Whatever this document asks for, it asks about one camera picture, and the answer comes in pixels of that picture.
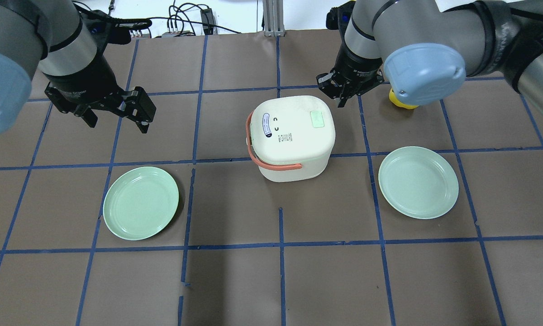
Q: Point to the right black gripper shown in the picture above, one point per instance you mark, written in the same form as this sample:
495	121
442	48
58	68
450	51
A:
354	64

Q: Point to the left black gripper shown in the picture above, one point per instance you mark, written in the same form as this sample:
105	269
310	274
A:
85	78

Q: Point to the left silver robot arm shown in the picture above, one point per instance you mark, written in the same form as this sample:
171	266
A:
66	43

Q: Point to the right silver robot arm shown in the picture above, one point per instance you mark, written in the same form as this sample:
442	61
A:
426	49

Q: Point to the yellow toy bell pepper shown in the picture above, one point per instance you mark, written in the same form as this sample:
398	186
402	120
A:
398	103

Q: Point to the left green plate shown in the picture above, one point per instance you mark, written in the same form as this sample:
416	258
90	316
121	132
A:
140	203

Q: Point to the green plate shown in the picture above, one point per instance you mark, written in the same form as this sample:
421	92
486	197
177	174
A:
418	182
140	203

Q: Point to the black usb hub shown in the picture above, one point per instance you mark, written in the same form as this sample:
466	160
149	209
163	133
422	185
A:
143	34

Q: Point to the right green plate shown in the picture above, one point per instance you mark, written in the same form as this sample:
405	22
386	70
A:
418	182

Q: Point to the black power adapter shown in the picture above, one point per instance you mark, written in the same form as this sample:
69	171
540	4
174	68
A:
208	21

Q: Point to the brown paper table mat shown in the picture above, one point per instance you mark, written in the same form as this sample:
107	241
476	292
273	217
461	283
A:
242	250

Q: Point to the white rice cooker orange handle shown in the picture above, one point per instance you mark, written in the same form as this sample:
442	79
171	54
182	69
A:
290	138

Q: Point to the aluminium frame post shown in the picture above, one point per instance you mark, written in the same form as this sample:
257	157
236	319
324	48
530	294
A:
273	18

